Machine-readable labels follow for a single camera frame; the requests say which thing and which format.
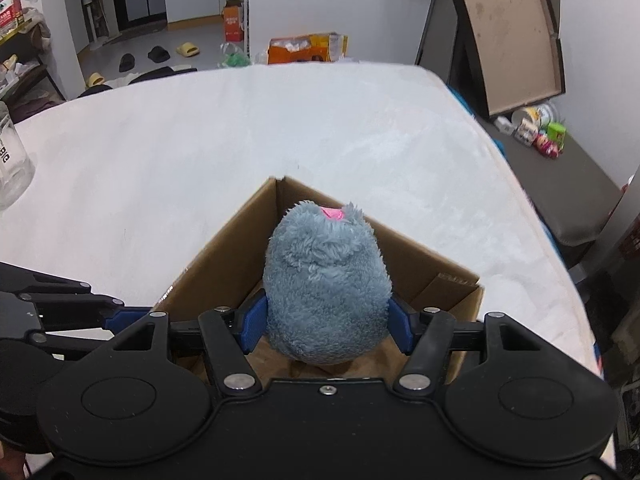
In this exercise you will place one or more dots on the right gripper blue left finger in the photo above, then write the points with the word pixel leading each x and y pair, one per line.
pixel 235 330

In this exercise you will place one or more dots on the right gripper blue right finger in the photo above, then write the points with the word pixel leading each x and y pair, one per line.
pixel 428 331

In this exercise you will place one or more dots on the grey fluffy plush toy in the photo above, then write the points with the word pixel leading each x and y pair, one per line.
pixel 326 284

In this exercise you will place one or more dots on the clear glass jar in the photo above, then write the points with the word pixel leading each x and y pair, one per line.
pixel 17 169

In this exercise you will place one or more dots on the grey bench cushion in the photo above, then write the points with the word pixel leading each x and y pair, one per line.
pixel 571 193

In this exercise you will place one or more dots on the green toy cup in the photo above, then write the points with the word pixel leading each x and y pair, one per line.
pixel 556 134

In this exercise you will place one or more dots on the white round tin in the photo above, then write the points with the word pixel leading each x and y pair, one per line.
pixel 540 115

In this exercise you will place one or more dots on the yellow slipper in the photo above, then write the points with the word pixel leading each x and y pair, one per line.
pixel 188 50

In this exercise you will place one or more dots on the black slipper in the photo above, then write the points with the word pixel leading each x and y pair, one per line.
pixel 158 55

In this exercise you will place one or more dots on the orange paper bag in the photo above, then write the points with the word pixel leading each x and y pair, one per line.
pixel 327 47

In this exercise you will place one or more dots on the large brown framed board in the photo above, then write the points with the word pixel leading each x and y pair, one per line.
pixel 514 52

